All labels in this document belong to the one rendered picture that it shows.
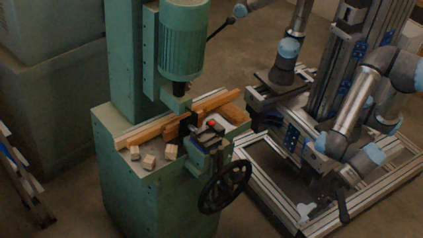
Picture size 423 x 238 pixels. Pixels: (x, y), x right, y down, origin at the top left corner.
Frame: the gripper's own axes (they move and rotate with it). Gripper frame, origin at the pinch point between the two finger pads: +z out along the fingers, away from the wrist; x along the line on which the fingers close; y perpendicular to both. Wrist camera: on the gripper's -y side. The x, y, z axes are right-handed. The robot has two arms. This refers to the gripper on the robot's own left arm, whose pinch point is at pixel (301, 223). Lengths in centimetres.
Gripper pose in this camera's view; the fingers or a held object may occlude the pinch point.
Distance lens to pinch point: 136.2
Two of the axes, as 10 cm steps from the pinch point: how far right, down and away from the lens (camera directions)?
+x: -2.9, -1.8, -9.4
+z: -7.5, 6.5, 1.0
